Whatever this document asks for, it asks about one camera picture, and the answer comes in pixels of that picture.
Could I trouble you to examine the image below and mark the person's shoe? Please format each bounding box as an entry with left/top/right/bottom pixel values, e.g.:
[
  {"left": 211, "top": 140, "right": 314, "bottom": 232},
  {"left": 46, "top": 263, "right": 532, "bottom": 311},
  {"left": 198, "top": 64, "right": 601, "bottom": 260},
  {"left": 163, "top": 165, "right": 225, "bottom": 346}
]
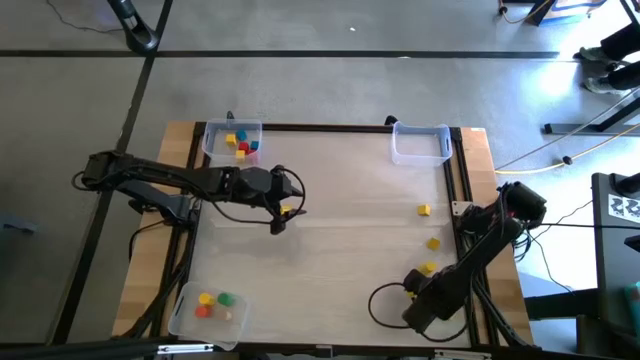
[
  {"left": 573, "top": 45, "right": 614, "bottom": 64},
  {"left": 582, "top": 76, "right": 624, "bottom": 96}
]

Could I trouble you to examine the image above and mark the white printed sticker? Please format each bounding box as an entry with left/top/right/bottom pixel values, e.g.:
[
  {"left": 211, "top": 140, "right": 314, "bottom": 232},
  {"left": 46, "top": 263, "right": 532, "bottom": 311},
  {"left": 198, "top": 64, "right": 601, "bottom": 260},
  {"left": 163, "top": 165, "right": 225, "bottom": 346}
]
[{"left": 607, "top": 193, "right": 640, "bottom": 225}]

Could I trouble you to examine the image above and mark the black rig bar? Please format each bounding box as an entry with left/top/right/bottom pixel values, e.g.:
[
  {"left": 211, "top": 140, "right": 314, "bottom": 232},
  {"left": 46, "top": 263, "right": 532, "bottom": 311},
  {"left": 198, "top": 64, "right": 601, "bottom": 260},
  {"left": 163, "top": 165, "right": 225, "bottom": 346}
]
[{"left": 0, "top": 337, "right": 640, "bottom": 360}]

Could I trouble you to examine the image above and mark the black tripod leg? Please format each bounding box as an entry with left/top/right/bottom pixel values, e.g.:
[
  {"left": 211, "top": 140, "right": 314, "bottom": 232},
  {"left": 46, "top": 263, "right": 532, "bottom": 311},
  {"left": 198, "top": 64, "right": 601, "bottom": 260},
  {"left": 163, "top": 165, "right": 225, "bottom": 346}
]
[{"left": 618, "top": 0, "right": 640, "bottom": 32}]

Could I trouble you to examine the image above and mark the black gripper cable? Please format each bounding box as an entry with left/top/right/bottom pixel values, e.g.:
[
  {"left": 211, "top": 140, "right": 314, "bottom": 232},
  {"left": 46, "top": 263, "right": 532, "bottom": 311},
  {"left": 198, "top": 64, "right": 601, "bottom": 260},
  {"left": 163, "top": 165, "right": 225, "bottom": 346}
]
[
  {"left": 367, "top": 281, "right": 471, "bottom": 345},
  {"left": 212, "top": 166, "right": 308, "bottom": 226}
]

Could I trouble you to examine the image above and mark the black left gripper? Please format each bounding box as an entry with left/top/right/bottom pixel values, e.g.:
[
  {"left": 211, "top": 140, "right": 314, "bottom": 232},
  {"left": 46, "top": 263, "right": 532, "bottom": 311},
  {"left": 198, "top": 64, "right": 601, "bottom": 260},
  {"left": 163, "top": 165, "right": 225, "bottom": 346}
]
[{"left": 229, "top": 166, "right": 306, "bottom": 236}]

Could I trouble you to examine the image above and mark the black cabinet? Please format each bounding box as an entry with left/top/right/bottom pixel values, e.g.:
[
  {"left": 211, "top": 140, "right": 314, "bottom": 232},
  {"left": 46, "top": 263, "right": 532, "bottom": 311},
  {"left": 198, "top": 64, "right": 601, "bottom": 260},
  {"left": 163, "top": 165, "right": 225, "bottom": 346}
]
[{"left": 591, "top": 171, "right": 640, "bottom": 351}]

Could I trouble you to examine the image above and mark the teal object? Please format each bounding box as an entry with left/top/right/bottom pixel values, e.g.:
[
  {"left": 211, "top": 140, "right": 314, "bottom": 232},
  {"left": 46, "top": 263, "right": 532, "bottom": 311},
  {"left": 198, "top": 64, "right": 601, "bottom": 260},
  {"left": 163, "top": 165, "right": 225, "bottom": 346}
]
[{"left": 623, "top": 280, "right": 640, "bottom": 326}]

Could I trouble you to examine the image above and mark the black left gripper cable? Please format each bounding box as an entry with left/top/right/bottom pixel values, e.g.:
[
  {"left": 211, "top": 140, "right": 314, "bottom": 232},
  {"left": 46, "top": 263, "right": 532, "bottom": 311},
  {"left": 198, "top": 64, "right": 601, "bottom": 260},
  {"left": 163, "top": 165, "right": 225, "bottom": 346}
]
[{"left": 212, "top": 166, "right": 308, "bottom": 226}]

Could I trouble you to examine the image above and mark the glossy white work board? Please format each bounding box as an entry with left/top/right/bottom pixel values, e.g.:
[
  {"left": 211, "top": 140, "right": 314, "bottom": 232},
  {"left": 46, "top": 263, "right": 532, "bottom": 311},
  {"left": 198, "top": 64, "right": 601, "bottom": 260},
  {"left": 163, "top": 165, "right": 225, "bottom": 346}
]
[{"left": 192, "top": 130, "right": 472, "bottom": 349}]

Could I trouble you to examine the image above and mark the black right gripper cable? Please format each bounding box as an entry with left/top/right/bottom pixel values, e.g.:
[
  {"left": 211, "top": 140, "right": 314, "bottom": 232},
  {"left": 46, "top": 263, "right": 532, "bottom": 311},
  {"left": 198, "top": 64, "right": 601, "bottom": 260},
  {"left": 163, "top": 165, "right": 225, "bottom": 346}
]
[{"left": 367, "top": 281, "right": 471, "bottom": 345}]

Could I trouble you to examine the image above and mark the blue cardboard box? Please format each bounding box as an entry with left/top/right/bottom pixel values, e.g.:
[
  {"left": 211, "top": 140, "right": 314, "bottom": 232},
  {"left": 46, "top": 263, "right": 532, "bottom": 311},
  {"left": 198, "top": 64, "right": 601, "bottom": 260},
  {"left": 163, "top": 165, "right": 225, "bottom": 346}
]
[{"left": 529, "top": 0, "right": 610, "bottom": 27}]

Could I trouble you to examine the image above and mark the black stand base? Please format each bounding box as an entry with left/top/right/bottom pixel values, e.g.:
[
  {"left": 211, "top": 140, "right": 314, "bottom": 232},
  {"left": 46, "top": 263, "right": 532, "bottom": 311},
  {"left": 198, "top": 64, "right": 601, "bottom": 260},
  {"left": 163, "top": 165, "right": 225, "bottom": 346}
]
[{"left": 106, "top": 0, "right": 162, "bottom": 55}]

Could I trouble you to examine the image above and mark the silver metal bracket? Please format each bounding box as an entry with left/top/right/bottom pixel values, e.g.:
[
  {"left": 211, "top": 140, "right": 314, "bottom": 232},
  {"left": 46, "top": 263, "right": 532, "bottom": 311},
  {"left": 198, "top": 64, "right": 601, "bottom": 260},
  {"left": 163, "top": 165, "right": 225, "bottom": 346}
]
[
  {"left": 156, "top": 342, "right": 215, "bottom": 357},
  {"left": 432, "top": 349, "right": 494, "bottom": 360}
]

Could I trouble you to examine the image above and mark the black floor strip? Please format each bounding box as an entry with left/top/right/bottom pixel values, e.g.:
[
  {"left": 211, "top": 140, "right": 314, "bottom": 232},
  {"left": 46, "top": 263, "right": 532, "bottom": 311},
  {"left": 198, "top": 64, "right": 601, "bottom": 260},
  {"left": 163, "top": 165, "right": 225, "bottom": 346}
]
[
  {"left": 0, "top": 49, "right": 560, "bottom": 59},
  {"left": 47, "top": 0, "right": 175, "bottom": 347}
]

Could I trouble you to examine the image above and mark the black aluminium table frame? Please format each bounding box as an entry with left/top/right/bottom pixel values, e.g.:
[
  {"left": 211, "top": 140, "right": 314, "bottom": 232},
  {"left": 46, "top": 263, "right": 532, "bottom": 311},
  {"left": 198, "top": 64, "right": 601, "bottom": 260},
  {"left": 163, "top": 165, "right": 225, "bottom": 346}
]
[{"left": 122, "top": 121, "right": 534, "bottom": 351}]

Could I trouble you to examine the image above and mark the black desk leg bar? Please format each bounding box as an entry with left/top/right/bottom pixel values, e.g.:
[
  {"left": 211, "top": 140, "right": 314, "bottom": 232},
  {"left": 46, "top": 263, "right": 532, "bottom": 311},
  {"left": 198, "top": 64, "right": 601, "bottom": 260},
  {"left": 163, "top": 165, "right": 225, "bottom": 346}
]
[{"left": 543, "top": 82, "right": 640, "bottom": 137}]

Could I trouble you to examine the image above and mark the thin black floor cable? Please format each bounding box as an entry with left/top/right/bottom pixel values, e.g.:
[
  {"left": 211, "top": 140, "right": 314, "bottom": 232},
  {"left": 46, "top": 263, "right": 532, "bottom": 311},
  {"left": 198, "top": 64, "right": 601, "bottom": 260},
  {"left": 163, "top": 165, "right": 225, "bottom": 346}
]
[{"left": 45, "top": 0, "right": 111, "bottom": 35}]

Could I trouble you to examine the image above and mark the yellow floor cable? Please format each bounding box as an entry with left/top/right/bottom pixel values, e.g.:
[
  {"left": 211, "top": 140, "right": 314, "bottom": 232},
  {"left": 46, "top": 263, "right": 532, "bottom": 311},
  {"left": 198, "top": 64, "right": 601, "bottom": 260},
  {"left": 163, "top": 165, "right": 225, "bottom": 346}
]
[
  {"left": 493, "top": 135, "right": 640, "bottom": 176},
  {"left": 498, "top": 0, "right": 549, "bottom": 25}
]

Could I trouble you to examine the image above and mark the person's leg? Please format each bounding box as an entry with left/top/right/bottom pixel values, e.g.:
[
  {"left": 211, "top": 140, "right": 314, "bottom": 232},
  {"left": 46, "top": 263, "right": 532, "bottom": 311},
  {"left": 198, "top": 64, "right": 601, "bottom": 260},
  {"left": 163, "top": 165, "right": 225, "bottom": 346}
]
[
  {"left": 599, "top": 22, "right": 640, "bottom": 61},
  {"left": 607, "top": 59, "right": 640, "bottom": 91}
]

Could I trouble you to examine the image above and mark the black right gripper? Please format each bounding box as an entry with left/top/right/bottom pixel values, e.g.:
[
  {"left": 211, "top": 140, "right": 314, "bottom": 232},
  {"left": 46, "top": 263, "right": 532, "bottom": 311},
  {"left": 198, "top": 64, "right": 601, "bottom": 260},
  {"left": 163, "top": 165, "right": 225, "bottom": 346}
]
[{"left": 401, "top": 266, "right": 475, "bottom": 335}]

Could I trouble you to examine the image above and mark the grey floor object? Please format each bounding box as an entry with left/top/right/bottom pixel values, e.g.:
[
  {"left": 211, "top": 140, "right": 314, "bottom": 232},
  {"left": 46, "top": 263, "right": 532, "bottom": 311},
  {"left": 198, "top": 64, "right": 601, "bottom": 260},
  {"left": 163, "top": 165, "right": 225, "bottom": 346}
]
[{"left": 0, "top": 212, "right": 40, "bottom": 235}]

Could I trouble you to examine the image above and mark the clear plastic bin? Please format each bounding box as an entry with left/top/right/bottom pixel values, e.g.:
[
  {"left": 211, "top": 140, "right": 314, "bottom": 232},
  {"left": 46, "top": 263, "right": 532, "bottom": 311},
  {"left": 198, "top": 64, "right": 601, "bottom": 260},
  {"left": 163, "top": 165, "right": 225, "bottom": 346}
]
[
  {"left": 201, "top": 117, "right": 264, "bottom": 165},
  {"left": 167, "top": 281, "right": 250, "bottom": 353},
  {"left": 391, "top": 121, "right": 454, "bottom": 169}
]

